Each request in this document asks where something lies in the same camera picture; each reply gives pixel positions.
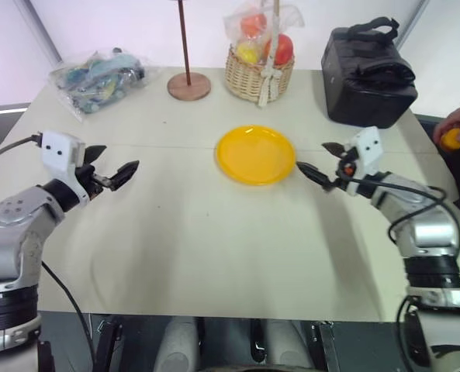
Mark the clear plastic bag of items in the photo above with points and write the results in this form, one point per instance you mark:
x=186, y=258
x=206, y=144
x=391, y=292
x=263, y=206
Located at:
x=97, y=81

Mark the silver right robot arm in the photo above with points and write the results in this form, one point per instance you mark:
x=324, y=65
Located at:
x=427, y=232

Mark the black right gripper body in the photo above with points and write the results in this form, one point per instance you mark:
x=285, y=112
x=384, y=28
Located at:
x=346, y=170

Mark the black metal frame bracket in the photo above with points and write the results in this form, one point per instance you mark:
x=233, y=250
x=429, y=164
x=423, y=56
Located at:
x=326, y=345
x=109, y=343

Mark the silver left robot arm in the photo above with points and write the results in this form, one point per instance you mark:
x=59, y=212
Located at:
x=16, y=228

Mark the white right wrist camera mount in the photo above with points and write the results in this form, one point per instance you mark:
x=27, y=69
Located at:
x=368, y=149

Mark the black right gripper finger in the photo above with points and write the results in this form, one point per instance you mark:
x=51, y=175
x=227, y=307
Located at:
x=315, y=175
x=335, y=148

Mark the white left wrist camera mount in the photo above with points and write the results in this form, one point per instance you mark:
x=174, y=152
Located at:
x=59, y=153

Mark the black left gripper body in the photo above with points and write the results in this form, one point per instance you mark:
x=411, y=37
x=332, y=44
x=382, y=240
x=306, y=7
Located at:
x=87, y=176

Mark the person's dark clothing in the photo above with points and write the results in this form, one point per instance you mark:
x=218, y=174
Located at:
x=454, y=174

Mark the orange red fruit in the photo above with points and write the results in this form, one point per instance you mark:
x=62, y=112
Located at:
x=254, y=24

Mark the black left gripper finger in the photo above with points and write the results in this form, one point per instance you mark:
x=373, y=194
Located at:
x=94, y=153
x=125, y=173

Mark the grey rounded robot leg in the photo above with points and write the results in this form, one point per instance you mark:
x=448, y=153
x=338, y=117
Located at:
x=288, y=345

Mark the yellow plastic plate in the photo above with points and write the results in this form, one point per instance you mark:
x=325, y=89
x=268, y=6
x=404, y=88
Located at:
x=254, y=155

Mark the red apple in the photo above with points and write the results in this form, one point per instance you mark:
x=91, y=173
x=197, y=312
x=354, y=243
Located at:
x=284, y=49

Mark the wooden stand with round base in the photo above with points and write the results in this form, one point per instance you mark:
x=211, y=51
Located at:
x=189, y=87

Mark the yellow fruit in basket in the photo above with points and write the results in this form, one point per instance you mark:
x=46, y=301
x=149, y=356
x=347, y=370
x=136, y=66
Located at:
x=249, y=53

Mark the small orange yellow fruit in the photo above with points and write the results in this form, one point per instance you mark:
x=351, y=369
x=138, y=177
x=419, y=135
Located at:
x=451, y=140

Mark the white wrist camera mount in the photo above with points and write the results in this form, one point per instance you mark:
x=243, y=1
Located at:
x=368, y=149
x=59, y=153

